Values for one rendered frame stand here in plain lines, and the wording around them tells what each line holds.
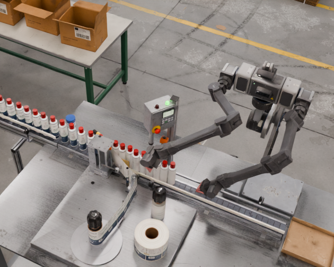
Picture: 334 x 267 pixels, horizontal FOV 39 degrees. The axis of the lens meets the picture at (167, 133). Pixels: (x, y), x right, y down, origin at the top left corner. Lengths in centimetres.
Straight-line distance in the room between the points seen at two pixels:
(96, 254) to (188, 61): 319
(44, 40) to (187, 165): 192
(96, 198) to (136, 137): 64
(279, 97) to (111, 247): 138
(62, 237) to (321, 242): 160
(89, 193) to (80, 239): 35
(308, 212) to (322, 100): 232
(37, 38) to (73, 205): 197
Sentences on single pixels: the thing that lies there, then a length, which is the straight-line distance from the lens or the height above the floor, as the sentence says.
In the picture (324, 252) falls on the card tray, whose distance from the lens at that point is 316.
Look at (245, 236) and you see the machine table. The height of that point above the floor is 83.
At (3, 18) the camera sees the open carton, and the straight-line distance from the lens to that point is 481.
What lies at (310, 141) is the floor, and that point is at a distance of 493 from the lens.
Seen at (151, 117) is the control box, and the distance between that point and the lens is 280.
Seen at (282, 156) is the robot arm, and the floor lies 150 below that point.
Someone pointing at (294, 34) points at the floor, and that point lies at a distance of 631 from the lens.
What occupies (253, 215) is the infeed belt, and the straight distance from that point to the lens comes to 312.
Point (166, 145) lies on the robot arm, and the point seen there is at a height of 144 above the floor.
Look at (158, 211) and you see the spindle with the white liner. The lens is 288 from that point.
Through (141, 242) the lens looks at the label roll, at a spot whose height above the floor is 102.
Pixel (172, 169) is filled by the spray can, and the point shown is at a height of 105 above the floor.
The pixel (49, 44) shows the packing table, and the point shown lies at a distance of 448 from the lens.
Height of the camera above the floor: 341
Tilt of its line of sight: 47 degrees down
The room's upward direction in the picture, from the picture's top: 5 degrees clockwise
